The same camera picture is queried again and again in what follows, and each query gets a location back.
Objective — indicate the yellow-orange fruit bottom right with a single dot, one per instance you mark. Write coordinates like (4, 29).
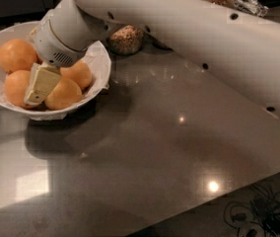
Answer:
(65, 94)

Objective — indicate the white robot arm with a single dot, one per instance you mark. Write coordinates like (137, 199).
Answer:
(241, 50)

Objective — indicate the clear plastic wrapped packet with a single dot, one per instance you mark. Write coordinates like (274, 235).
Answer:
(251, 7)

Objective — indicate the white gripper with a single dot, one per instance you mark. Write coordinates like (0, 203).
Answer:
(50, 47)

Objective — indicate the orange right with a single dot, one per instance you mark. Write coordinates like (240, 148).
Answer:
(80, 73)

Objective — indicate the orange bottom left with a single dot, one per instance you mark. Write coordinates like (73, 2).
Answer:
(15, 87)

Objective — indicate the glass jar mixed grains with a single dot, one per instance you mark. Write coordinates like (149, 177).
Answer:
(126, 41)

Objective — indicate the orange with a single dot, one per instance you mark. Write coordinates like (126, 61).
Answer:
(17, 54)
(15, 87)
(80, 73)

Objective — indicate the white paper bowl liner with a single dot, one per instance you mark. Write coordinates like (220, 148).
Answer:
(99, 62)

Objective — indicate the orange top left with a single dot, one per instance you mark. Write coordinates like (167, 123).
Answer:
(17, 54)

